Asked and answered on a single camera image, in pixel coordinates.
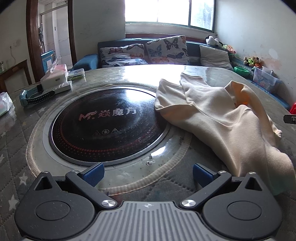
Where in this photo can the red plastic stool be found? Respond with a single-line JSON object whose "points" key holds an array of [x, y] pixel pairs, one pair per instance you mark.
{"points": [[293, 108]]}

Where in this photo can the blue sofa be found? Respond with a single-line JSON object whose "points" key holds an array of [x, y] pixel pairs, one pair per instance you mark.
{"points": [[87, 61]]}

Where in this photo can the green bowl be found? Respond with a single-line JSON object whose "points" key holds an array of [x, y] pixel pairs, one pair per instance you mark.
{"points": [[241, 71]]}

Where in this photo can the brown plush toy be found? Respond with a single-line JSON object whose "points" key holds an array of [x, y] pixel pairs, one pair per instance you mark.
{"points": [[253, 61]]}

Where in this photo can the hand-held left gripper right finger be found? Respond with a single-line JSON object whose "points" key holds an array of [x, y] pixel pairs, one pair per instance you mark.
{"points": [[202, 175]]}

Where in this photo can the white tissue box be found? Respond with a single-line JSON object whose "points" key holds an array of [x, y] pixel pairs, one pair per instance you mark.
{"points": [[53, 78]]}

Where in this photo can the pink plush toy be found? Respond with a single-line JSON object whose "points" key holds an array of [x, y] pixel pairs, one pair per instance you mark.
{"points": [[229, 49]]}

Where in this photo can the grey pillow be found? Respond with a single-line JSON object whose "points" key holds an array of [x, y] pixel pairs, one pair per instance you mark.
{"points": [[215, 58]]}

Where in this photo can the plastic wrapped tissue pack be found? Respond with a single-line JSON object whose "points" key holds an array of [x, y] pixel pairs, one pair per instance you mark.
{"points": [[5, 104]]}

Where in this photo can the white power strip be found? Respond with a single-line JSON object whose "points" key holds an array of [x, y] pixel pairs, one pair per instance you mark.
{"points": [[62, 87]]}

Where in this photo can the clear plastic storage box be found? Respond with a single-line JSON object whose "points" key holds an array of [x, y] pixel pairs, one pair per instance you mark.
{"points": [[266, 80]]}

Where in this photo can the cream long-sleeve garment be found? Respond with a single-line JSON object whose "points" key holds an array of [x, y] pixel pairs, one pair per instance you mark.
{"points": [[219, 120]]}

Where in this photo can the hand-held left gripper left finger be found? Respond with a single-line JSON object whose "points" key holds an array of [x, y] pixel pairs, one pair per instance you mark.
{"points": [[92, 175]]}

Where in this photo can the blue smartwatch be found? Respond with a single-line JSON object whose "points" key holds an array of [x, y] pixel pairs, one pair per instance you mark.
{"points": [[34, 96]]}

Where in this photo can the small blue white cabinet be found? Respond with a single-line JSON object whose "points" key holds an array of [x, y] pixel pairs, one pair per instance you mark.
{"points": [[48, 60]]}

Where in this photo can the window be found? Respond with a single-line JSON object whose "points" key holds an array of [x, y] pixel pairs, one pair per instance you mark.
{"points": [[161, 11]]}

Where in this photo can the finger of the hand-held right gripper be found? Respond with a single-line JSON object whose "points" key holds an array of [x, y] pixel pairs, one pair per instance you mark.
{"points": [[290, 119]]}

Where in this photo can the clear container with green contents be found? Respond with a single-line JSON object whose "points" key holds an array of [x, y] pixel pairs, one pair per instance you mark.
{"points": [[76, 74]]}

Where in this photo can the butterfly print pillow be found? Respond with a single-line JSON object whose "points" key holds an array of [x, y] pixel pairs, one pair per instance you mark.
{"points": [[120, 55], [166, 51]]}

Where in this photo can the panda plush toy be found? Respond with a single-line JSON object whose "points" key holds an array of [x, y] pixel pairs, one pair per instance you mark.
{"points": [[211, 41]]}

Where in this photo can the dark wooden door frame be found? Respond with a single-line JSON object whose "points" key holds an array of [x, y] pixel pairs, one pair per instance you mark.
{"points": [[32, 41]]}

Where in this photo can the round black induction cooktop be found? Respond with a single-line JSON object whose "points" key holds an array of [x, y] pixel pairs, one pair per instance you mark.
{"points": [[104, 129]]}

